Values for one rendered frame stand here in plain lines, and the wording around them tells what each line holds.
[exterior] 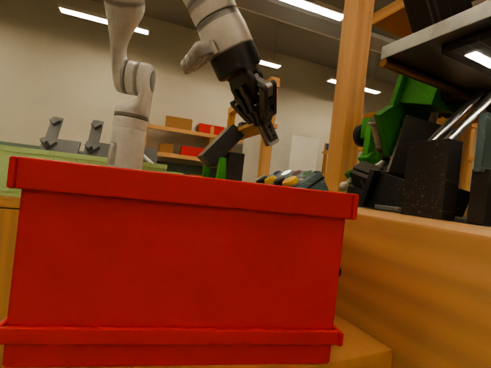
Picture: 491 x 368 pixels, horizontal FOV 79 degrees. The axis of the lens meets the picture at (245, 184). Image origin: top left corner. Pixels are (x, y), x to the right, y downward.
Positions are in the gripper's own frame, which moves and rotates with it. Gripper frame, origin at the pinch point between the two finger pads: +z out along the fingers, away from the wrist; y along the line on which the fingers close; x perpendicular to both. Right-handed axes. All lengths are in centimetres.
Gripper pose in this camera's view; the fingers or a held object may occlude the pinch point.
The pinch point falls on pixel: (268, 133)
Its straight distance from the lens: 51.0
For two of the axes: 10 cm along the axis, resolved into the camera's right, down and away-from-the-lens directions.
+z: 4.2, 8.7, 2.4
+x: -8.0, 4.9, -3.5
